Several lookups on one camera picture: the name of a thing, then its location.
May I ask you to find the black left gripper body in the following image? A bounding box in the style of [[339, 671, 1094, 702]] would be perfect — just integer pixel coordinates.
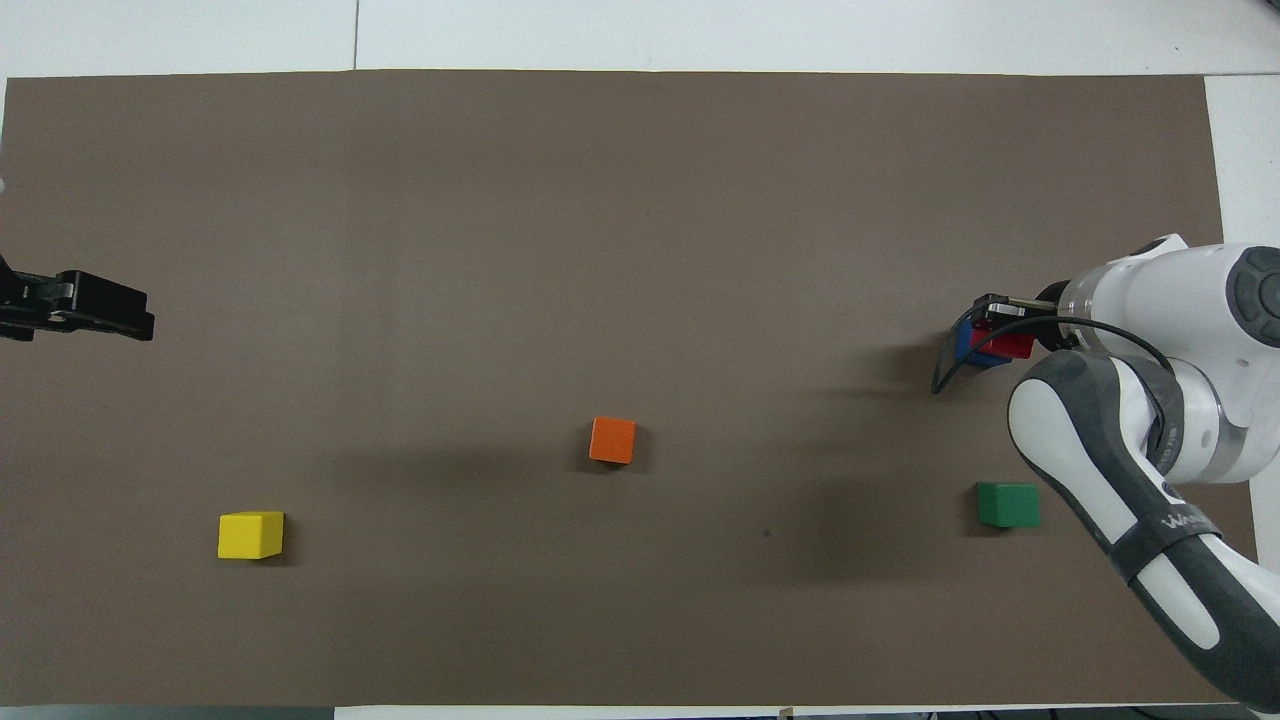
[[0, 255, 66, 326]]

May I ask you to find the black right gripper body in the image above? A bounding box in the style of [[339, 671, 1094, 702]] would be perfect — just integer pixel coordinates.
[[1030, 283, 1076, 351]]

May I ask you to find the red wooden block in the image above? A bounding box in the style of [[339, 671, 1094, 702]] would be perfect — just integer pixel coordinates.
[[972, 322, 1037, 362]]

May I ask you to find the blue wooden block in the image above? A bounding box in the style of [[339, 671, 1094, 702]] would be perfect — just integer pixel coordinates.
[[952, 320, 1011, 372]]

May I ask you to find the green wooden block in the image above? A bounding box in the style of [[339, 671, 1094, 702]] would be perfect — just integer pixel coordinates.
[[976, 482, 1041, 529]]

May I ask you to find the yellow wooden block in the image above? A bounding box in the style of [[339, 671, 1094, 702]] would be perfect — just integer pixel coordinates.
[[218, 511, 285, 560]]

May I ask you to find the orange wooden block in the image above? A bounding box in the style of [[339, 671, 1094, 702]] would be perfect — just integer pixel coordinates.
[[589, 417, 638, 465]]

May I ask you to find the brown paper mat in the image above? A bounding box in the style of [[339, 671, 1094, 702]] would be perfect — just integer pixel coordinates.
[[0, 68, 1261, 711]]

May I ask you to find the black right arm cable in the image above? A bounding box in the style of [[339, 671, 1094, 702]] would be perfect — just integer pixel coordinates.
[[931, 315, 1179, 397]]

